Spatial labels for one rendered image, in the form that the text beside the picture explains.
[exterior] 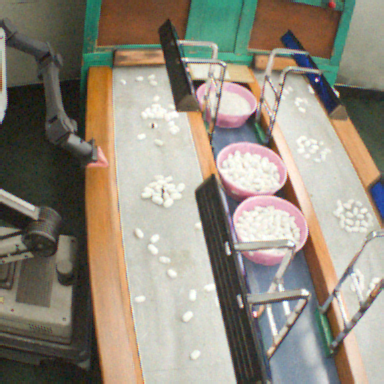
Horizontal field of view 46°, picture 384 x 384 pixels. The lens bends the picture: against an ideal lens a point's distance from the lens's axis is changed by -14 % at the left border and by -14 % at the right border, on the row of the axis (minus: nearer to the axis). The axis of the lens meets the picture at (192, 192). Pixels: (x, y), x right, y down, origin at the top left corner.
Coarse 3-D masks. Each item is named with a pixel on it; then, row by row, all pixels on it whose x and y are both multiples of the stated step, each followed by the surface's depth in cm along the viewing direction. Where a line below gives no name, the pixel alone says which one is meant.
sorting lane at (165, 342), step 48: (144, 96) 219; (144, 144) 196; (192, 144) 199; (144, 192) 178; (192, 192) 181; (144, 240) 164; (192, 240) 166; (144, 288) 151; (192, 288) 153; (144, 336) 138; (192, 336) 140
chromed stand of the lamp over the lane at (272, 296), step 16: (272, 240) 120; (288, 240) 120; (288, 256) 123; (272, 288) 134; (240, 304) 107; (256, 304) 107; (304, 304) 113; (272, 320) 135; (288, 320) 120; (272, 352) 132
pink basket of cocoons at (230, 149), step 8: (232, 144) 198; (240, 144) 199; (248, 144) 200; (256, 144) 200; (224, 152) 196; (232, 152) 199; (240, 152) 201; (248, 152) 201; (256, 152) 201; (264, 152) 200; (272, 152) 198; (272, 160) 199; (280, 160) 196; (280, 168) 195; (224, 176) 185; (280, 176) 194; (224, 184) 189; (232, 184) 183; (280, 184) 190; (240, 192) 185; (248, 192) 182; (256, 192) 181; (264, 192) 182; (272, 192) 186; (240, 200) 189
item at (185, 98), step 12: (168, 24) 197; (168, 36) 191; (168, 48) 186; (180, 48) 187; (168, 60) 181; (180, 60) 174; (168, 72) 177; (180, 72) 169; (180, 84) 166; (192, 84) 171; (180, 96) 162; (192, 96) 159; (180, 108) 162; (192, 108) 162
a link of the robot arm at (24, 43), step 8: (0, 24) 139; (8, 24) 141; (8, 32) 141; (16, 32) 147; (8, 40) 148; (16, 40) 152; (24, 40) 157; (32, 40) 166; (16, 48) 157; (24, 48) 161; (32, 48) 166; (40, 48) 171; (48, 48) 177; (40, 56) 176; (48, 56) 181; (40, 64) 178; (48, 64) 177
